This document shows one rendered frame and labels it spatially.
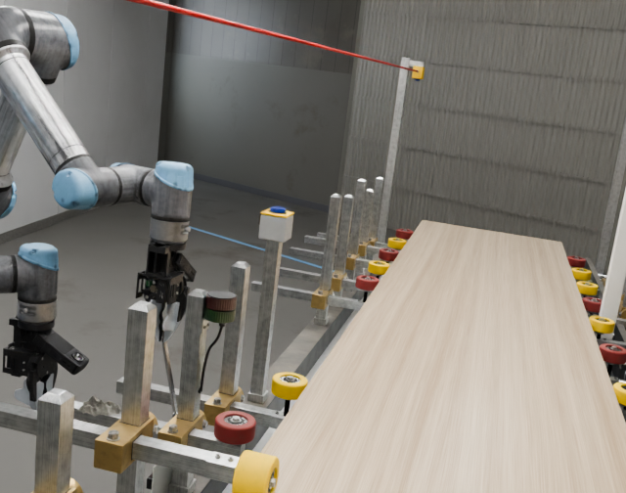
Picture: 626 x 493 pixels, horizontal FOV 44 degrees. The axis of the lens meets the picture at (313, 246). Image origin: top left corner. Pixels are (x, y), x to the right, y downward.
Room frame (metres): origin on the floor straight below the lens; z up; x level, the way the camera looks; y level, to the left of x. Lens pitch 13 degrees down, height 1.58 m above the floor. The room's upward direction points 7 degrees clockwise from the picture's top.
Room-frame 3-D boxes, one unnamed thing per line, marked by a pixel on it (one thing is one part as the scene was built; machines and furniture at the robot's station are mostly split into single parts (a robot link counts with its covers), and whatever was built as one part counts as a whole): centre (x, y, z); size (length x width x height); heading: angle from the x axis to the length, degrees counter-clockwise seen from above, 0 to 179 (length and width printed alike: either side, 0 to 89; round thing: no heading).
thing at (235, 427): (1.39, 0.11, 0.85); 0.08 x 0.08 x 0.11
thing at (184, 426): (1.43, 0.21, 0.85); 0.13 x 0.06 x 0.05; 167
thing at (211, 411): (1.68, 0.16, 0.80); 0.13 x 0.06 x 0.05; 167
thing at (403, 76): (3.95, -0.38, 1.20); 0.11 x 0.09 x 1.00; 77
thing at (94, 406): (1.46, 0.39, 0.87); 0.09 x 0.07 x 0.02; 77
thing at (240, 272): (1.70, 0.16, 0.90); 0.03 x 0.03 x 0.48; 77
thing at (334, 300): (2.65, -0.01, 0.80); 0.43 x 0.03 x 0.04; 77
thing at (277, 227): (1.95, 0.10, 1.18); 0.07 x 0.07 x 0.08; 77
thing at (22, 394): (1.47, 0.55, 0.86); 0.06 x 0.03 x 0.09; 77
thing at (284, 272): (2.89, -0.06, 0.80); 0.43 x 0.03 x 0.04; 77
